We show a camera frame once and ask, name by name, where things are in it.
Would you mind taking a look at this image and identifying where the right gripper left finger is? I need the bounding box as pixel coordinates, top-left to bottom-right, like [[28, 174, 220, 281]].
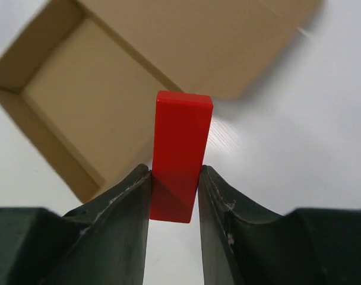
[[0, 164, 151, 284]]

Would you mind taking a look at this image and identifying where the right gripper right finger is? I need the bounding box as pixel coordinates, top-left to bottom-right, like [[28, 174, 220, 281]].
[[198, 166, 361, 284]]

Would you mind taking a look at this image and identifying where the small red block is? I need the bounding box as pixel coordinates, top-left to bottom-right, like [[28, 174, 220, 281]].
[[150, 91, 213, 223]]

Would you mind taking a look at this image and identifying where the brown cardboard box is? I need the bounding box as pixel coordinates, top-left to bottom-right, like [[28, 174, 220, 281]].
[[0, 1, 322, 202]]

